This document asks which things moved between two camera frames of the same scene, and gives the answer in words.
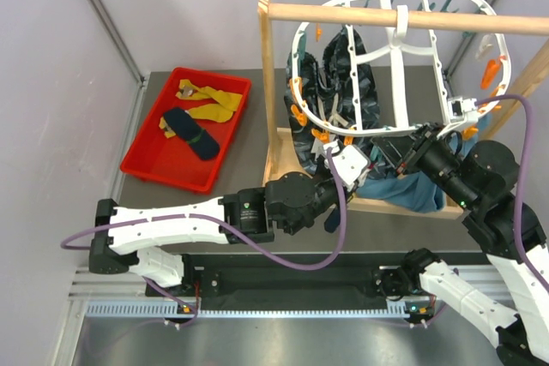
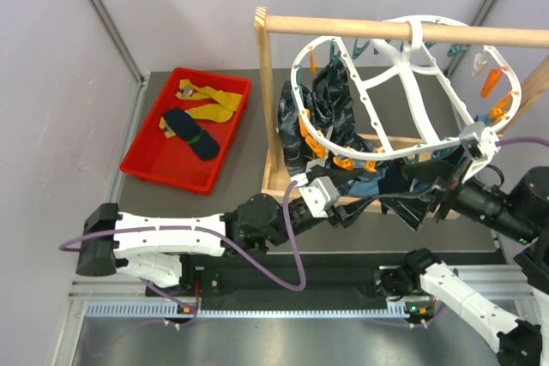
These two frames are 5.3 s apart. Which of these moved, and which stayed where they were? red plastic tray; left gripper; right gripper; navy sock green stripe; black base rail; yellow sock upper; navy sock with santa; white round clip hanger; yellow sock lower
Moved: navy sock with santa; right gripper; left gripper; white round clip hanger
Stayed: yellow sock lower; red plastic tray; black base rail; navy sock green stripe; yellow sock upper
